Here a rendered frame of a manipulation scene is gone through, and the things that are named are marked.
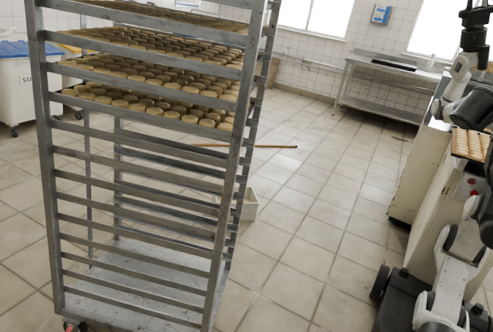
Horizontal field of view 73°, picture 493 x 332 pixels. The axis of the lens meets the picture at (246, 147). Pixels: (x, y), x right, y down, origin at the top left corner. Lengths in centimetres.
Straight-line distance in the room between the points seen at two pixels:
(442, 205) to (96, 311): 170
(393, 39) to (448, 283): 443
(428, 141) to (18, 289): 253
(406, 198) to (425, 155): 36
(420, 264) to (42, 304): 193
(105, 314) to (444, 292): 149
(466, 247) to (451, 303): 26
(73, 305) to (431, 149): 228
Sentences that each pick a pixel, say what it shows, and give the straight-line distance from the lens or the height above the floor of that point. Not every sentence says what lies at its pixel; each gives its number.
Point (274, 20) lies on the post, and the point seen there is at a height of 136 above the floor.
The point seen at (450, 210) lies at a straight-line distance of 201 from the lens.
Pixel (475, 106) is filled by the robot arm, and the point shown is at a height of 120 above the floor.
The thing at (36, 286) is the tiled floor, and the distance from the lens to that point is 201.
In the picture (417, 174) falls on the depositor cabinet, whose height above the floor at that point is 48.
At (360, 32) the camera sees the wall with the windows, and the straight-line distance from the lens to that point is 586.
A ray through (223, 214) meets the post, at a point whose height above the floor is 80.
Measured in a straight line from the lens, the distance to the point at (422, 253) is 214.
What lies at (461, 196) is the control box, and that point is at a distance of 194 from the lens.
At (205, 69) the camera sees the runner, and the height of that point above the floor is 123.
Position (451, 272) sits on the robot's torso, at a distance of 192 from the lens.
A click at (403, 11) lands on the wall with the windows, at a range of 581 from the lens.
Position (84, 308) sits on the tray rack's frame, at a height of 15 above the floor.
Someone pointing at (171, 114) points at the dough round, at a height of 106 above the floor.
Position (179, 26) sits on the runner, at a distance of 94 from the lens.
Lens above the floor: 142
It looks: 24 degrees down
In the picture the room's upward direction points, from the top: 10 degrees clockwise
